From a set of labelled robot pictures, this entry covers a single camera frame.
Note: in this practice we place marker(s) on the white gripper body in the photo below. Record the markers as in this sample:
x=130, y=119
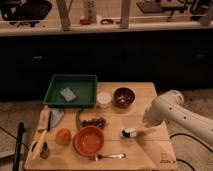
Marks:
x=142, y=127

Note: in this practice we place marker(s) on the white handled dish brush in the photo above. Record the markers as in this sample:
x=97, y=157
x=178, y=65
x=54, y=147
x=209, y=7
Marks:
x=129, y=133

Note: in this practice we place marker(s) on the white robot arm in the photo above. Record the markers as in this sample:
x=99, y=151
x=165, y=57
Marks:
x=169, y=106

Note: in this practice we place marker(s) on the purple bowl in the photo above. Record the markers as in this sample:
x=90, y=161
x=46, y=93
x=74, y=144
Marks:
x=123, y=97

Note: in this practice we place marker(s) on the orange bowl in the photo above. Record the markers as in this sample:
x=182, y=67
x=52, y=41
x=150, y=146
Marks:
x=89, y=141

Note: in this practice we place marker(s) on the bunch of dark grapes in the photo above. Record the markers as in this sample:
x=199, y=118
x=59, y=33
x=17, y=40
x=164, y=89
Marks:
x=98, y=122

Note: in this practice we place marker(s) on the white cup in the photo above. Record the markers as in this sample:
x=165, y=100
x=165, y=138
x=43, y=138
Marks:
x=103, y=99

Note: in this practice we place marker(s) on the silver fork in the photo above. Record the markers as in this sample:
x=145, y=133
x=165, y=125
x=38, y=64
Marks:
x=99, y=156

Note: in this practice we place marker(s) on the green chili pepper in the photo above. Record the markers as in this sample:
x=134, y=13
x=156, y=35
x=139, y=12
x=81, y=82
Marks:
x=78, y=120

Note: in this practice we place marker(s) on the green plastic tray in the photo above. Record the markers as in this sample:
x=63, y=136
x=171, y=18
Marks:
x=83, y=86

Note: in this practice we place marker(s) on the orange fruit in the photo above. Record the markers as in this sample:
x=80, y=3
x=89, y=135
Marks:
x=63, y=136

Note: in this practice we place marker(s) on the grey sponge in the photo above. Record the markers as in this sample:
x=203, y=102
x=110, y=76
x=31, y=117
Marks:
x=68, y=94

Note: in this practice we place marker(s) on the grey folded cloth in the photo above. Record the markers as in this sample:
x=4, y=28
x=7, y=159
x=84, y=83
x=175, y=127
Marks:
x=56, y=116

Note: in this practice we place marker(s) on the wooden cutting board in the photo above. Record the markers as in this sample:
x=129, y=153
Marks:
x=43, y=120

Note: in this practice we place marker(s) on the dark small cup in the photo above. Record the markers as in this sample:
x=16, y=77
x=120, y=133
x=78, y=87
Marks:
x=45, y=152

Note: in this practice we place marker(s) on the yellow banana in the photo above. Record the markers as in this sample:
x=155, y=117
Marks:
x=37, y=150

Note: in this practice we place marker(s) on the red small dish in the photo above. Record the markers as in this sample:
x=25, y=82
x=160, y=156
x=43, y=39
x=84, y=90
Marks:
x=84, y=21

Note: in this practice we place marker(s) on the black pole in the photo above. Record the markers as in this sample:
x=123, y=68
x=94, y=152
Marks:
x=18, y=146

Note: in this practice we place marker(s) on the black office chair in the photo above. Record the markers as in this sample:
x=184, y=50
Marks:
x=29, y=12

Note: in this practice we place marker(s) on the black handled knife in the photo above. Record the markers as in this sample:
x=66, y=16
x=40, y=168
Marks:
x=49, y=121

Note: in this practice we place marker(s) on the dark ring object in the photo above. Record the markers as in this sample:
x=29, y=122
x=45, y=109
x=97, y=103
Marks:
x=106, y=21

